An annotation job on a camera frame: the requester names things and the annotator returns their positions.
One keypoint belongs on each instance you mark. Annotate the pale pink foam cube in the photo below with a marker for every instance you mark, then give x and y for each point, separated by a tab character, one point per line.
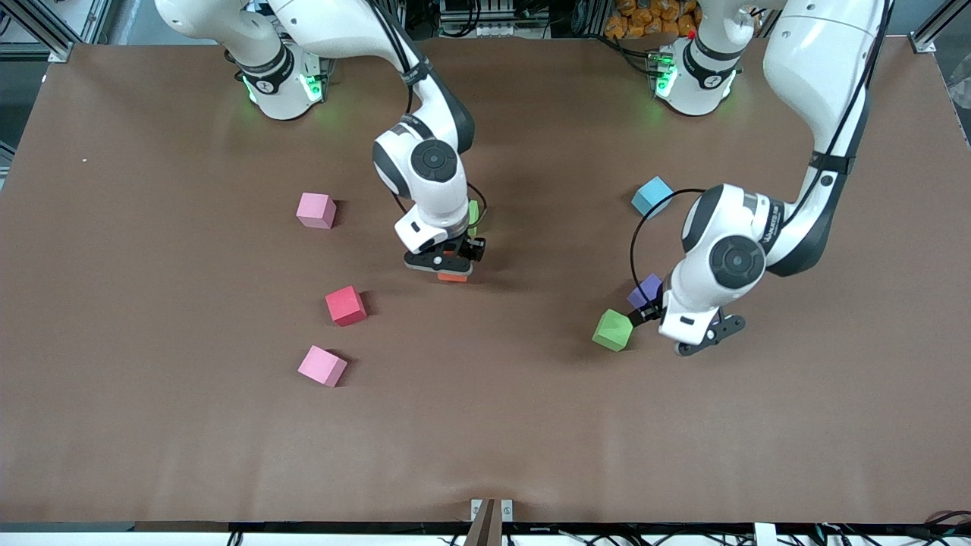
315	212

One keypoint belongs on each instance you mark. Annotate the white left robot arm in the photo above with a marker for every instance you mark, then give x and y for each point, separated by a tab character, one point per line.
728	258

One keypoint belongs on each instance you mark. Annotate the light blue foam cube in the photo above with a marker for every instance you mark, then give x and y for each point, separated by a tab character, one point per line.
651	197

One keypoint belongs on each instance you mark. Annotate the red foam cube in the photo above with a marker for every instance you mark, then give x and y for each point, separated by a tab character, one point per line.
345	307

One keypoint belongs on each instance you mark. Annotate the purple foam cube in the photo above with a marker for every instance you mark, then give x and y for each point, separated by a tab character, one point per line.
646	289

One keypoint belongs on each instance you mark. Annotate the orange foam cube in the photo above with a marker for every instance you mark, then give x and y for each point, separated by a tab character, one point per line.
453	278

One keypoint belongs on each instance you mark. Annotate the metal bracket with brown post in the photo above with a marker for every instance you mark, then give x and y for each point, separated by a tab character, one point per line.
485	527

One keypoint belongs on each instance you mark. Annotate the green foam cube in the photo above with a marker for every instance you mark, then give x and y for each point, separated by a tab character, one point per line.
611	331
473	218

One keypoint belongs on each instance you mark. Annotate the brown table cover sheet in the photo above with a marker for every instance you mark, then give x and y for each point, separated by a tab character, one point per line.
531	417

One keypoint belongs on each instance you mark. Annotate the silver equipment rack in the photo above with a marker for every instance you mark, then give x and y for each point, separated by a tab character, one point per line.
493	30

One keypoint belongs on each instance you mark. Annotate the bag of orange items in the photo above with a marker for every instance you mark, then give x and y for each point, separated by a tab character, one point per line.
645	19

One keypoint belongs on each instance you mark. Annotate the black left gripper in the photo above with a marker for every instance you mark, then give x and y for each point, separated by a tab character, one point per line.
646	315

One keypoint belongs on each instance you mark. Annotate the white label tag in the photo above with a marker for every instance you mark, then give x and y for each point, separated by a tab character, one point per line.
765	535

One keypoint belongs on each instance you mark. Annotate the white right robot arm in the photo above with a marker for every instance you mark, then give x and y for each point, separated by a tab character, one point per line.
432	163

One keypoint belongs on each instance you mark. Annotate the aluminium frame profile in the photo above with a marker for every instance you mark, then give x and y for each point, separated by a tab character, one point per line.
929	34
45	32

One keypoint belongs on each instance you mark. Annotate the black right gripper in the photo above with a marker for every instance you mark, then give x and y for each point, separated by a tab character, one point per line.
467	248

